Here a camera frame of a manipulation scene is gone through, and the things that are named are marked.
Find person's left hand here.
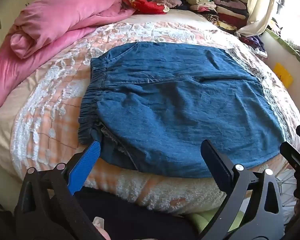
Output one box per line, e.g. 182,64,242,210
92,216,112,240

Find bed with beige sheet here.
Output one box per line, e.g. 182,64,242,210
0,11,230,205

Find cream wardrobe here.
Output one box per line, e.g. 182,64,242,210
0,0,39,63

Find orange and white fluffy blanket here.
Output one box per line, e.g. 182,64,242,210
10,21,300,217

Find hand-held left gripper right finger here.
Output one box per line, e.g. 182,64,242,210
197,139,286,240

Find blue denim pants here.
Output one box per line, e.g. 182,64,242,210
78,41,293,179

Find person's black trousers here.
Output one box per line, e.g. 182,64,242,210
0,187,199,240

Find yellow bag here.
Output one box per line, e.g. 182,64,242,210
274,63,294,87

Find purple clothes heap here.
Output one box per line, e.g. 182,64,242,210
239,35,268,58

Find red garment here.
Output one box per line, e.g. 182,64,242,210
115,0,170,15

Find cluttered green window sill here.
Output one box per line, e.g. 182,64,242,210
265,17,300,68

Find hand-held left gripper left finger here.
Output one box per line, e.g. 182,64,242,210
14,140,108,240

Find mauve fluffy cloth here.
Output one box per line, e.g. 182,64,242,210
151,0,182,9

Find stack of folded clothes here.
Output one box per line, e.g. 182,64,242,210
184,0,250,32

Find pink quilt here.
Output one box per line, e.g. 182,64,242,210
0,0,137,113

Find white wire rack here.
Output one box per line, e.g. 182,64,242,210
275,165,300,227

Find cream curtain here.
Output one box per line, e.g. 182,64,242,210
236,0,278,37

